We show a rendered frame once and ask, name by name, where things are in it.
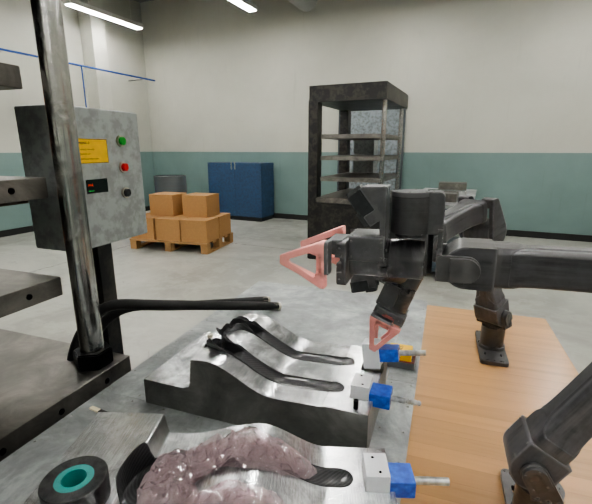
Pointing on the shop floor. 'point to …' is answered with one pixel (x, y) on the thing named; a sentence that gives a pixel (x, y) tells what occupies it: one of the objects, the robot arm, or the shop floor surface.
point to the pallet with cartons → (185, 222)
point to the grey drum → (170, 183)
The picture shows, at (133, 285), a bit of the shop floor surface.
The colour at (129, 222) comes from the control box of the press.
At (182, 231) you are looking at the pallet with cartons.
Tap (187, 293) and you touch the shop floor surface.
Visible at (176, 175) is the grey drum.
